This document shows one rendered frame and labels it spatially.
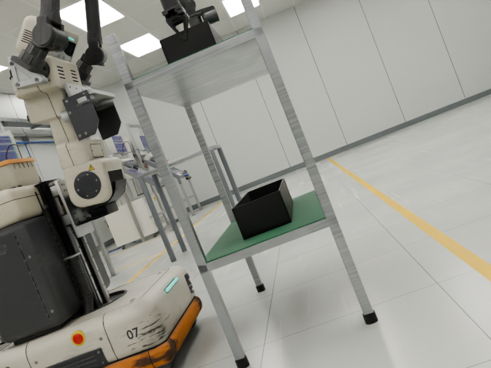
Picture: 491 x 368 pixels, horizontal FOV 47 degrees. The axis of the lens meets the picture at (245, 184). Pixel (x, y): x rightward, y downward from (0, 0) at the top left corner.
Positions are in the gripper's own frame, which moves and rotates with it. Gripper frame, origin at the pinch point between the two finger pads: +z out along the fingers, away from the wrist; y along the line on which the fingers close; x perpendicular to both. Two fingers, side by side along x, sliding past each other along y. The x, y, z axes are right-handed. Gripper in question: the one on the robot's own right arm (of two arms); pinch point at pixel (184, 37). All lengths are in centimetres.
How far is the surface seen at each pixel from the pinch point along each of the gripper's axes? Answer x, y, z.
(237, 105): 65, 939, -69
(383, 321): -25, -16, 104
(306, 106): -60, 939, -14
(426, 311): -37, -20, 105
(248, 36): -19.5, -15.5, 11.1
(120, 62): 19.1, -15.6, 2.7
